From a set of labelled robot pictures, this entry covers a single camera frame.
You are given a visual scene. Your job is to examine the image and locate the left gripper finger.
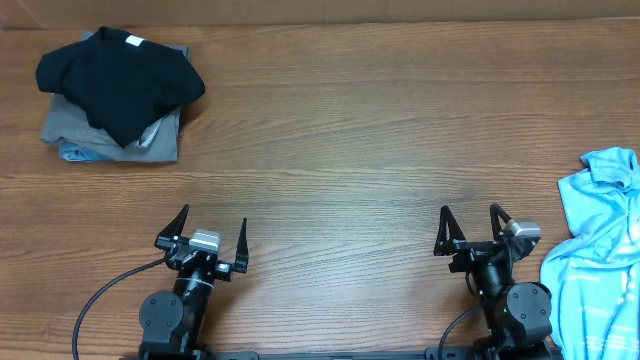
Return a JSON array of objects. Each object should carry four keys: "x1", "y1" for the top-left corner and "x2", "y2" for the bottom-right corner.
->
[
  {"x1": 156, "y1": 204, "x2": 190, "y2": 241},
  {"x1": 234, "y1": 218, "x2": 249, "y2": 268}
]

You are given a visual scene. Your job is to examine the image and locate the light blue printed t-shirt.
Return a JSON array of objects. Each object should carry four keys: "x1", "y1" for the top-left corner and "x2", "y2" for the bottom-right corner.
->
[{"x1": 540, "y1": 147, "x2": 639, "y2": 360}]

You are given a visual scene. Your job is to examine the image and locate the grey folded t-shirt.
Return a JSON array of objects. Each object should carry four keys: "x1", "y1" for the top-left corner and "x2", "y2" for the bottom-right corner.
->
[{"x1": 40, "y1": 32, "x2": 190, "y2": 163}]

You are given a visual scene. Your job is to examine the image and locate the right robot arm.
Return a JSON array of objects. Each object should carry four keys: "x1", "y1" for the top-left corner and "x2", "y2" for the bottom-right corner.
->
[{"x1": 433, "y1": 203, "x2": 554, "y2": 359}]

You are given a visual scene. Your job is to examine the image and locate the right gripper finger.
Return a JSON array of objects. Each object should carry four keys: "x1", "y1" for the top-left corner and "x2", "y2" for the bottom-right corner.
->
[
  {"x1": 433, "y1": 205, "x2": 466, "y2": 255},
  {"x1": 489, "y1": 203, "x2": 511, "y2": 241}
]

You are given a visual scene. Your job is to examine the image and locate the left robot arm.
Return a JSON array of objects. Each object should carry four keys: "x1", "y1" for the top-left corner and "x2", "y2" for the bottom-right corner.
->
[{"x1": 138, "y1": 205, "x2": 249, "y2": 359}]

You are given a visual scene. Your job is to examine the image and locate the black folded t-shirt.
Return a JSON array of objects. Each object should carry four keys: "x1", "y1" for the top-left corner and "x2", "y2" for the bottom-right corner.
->
[{"x1": 35, "y1": 26, "x2": 206, "y2": 148}]

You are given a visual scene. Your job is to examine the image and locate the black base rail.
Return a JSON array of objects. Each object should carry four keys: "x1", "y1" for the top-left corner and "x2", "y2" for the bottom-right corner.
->
[{"x1": 119, "y1": 345, "x2": 564, "y2": 360}]

